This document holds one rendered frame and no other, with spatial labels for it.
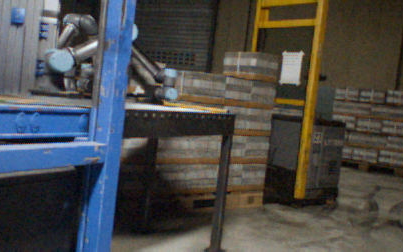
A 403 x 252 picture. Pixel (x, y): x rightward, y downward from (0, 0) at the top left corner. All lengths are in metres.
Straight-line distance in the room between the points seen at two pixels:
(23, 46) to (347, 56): 7.73
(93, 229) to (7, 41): 1.84
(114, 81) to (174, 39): 9.97
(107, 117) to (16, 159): 0.37
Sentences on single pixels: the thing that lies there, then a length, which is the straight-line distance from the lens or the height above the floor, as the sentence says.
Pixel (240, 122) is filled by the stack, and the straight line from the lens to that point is 4.09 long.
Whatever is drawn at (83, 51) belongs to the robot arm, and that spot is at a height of 1.06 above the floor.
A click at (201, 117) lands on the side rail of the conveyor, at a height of 0.77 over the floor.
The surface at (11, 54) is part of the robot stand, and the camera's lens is 3.23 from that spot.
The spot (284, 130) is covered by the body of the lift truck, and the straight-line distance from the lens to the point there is 4.79.
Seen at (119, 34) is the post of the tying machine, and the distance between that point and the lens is 1.58.
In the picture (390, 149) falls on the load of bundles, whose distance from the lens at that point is 8.28.
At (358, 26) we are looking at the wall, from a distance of 10.19.
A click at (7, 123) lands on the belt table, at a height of 0.74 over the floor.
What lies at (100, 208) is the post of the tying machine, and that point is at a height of 0.50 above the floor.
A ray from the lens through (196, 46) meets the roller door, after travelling 11.21.
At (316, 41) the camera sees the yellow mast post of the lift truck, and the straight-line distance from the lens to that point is 4.49.
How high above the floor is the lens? 0.87
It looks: 3 degrees down
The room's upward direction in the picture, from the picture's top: 6 degrees clockwise
